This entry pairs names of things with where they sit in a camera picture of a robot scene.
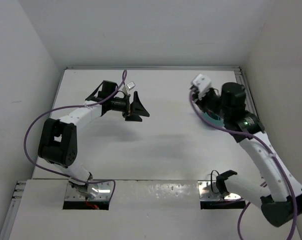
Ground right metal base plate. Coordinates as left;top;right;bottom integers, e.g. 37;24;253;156
198;180;243;203

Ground purple cable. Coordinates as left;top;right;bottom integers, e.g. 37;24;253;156
189;89;298;240
24;69;128;205

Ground teal round organizer container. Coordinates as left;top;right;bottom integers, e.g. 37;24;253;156
203;111;224;128

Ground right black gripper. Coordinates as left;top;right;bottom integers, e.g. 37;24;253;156
190;87;229;120

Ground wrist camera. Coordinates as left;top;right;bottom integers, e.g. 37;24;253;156
190;74;212;99
125;81;136;92

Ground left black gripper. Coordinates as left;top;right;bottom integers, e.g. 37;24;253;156
109;91;149;121

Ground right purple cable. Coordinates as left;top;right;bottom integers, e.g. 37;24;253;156
189;89;298;240

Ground metal base plate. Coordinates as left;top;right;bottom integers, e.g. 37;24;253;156
65;181;114;201
198;180;243;203

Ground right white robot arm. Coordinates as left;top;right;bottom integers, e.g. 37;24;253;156
189;82;302;227

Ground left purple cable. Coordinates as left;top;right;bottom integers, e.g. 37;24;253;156
24;69;128;205

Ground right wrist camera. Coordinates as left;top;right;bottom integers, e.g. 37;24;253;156
190;74;212;99

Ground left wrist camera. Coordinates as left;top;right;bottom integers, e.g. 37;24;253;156
125;81;136;92

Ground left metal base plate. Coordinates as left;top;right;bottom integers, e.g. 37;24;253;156
65;181;114;201

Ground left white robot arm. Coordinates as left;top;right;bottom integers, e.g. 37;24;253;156
38;80;150;186

